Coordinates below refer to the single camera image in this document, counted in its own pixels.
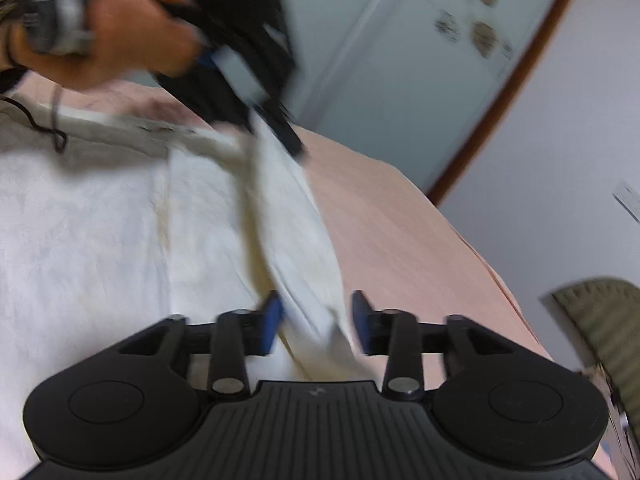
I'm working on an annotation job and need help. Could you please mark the white pants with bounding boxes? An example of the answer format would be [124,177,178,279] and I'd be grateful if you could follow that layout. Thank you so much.
[1,103,372,479]

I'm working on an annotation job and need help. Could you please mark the person left hand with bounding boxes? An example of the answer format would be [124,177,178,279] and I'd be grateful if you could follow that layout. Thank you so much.
[1,0,203,92]

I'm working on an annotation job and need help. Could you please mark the pink bed blanket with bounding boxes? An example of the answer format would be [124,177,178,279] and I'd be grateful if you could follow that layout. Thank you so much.
[8,71,557,466]

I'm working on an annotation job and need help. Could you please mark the glass wardrobe sliding door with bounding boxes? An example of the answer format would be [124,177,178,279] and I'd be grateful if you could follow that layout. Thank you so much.
[288,0,554,188]

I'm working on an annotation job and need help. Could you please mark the olive padded headboard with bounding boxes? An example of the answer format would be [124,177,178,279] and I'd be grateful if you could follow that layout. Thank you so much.
[539,276,640,480]

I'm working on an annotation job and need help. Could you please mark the brown wooden door frame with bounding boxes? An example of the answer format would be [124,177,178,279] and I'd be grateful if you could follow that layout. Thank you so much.
[424,0,572,207]

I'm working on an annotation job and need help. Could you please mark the black charger cable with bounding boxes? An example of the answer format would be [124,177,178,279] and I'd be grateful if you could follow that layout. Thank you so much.
[0,94,68,155]

